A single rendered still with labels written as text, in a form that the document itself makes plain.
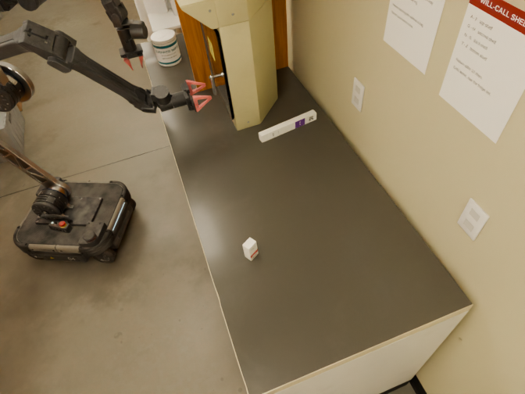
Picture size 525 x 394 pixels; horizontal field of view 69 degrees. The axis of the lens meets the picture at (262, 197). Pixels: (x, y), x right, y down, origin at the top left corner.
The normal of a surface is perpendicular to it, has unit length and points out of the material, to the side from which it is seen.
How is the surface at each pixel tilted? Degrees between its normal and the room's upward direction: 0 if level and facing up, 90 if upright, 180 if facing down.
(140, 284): 0
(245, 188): 0
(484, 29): 90
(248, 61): 90
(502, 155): 90
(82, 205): 0
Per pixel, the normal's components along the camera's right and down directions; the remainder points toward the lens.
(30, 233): -0.08, -0.63
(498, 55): -0.93, 0.32
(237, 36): 0.34, 0.71
